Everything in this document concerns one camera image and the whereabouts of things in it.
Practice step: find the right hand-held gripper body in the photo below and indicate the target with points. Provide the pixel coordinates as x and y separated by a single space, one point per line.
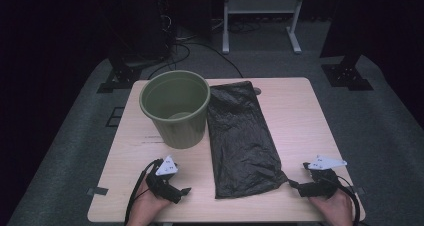
320 186

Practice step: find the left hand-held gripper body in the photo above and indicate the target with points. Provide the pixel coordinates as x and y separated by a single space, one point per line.
163 186

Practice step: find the green plastic trash bin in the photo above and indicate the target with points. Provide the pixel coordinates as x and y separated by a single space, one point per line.
181 132

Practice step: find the black plastic garbage bag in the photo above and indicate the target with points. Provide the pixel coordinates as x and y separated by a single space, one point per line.
241 139

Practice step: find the person's right hand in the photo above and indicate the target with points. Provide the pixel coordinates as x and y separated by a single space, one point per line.
335 211

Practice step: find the grey tape strip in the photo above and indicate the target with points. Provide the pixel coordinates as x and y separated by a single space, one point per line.
98 191
362 190

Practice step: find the round table grommet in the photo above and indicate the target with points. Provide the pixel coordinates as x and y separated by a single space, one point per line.
258 91

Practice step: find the black stand base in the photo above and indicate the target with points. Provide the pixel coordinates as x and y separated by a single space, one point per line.
346 76
121 77

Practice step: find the dark equipment cabinet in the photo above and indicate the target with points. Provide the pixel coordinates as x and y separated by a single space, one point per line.
146 22

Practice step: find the white metal stand frame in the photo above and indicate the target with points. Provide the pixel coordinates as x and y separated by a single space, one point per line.
261 5

